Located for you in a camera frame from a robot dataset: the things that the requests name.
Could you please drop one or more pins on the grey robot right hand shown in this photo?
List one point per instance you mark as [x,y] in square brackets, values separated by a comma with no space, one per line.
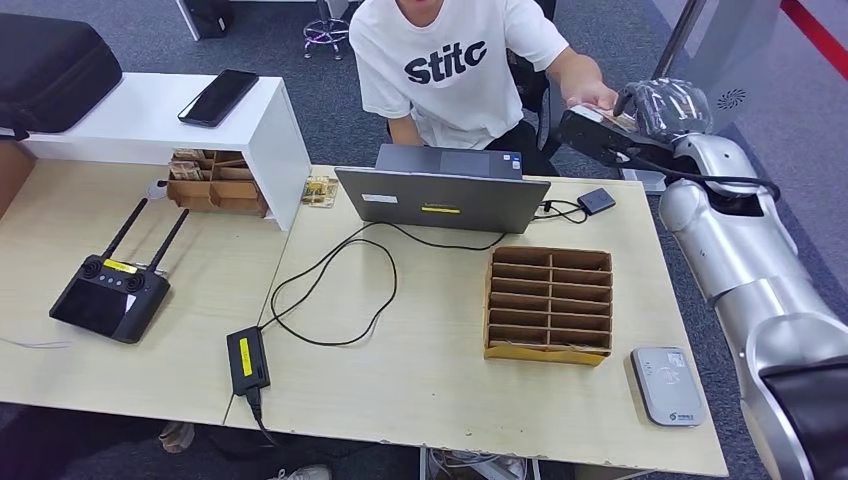
[669,109]

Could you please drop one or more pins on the person's left hand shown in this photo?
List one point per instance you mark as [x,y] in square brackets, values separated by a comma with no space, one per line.
[593,94]

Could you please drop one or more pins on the brown slotted card organiser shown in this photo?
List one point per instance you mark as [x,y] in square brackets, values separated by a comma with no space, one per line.
[550,356]

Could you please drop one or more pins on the person's left forearm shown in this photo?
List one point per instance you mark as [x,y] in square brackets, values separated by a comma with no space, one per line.
[573,66]

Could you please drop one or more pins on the person's right forearm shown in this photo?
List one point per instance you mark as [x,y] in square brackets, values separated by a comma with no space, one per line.
[404,132]

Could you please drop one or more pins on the person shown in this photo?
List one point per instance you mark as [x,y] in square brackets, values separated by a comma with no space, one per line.
[450,86]

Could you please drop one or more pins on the white card reader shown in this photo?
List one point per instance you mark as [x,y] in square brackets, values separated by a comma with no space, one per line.
[668,386]

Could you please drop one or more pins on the black office chair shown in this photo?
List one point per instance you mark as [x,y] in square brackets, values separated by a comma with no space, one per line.
[530,83]

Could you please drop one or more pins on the silver kiosk stand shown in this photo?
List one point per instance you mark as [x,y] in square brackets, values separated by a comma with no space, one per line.
[742,53]

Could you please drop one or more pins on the small black external drive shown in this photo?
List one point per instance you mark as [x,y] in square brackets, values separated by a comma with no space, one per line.
[596,201]

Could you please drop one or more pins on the red floor tape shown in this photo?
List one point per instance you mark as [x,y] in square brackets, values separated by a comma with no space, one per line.
[819,33]

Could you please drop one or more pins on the grey laptop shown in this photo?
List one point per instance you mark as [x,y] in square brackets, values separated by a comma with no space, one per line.
[444,197]

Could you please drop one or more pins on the chrome stool base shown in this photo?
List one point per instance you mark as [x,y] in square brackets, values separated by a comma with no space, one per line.
[326,32]

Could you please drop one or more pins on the black smartphone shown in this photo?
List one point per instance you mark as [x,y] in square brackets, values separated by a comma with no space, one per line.
[218,98]

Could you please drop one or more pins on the brown compartment box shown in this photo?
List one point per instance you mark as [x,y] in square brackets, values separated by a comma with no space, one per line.
[218,195]

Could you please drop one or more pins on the black computer tower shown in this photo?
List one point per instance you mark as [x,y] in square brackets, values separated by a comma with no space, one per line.
[208,16]

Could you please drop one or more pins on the stack of cards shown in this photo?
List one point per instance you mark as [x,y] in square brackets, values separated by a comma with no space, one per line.
[185,170]
[189,155]

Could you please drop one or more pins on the black power adapter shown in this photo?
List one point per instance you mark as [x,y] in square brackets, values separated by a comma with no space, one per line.
[248,360]

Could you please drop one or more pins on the small white round object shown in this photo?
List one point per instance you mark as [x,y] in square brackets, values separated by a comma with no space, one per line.
[156,191]

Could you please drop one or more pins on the white desk shelf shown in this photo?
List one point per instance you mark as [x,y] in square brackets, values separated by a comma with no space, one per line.
[139,124]

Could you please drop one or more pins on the white sneaker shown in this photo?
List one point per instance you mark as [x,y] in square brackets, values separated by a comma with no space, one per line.
[175,437]
[308,474]

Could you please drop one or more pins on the black remote controller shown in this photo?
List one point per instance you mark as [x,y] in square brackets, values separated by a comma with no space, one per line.
[109,300]

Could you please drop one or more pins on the black carrying case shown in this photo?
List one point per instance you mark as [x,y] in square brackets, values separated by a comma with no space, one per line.
[53,73]

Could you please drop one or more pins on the brown wooden panel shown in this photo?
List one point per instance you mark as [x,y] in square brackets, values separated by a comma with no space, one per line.
[13,175]

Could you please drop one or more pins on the chrome stanchion post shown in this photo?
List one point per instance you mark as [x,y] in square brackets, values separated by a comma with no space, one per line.
[676,33]

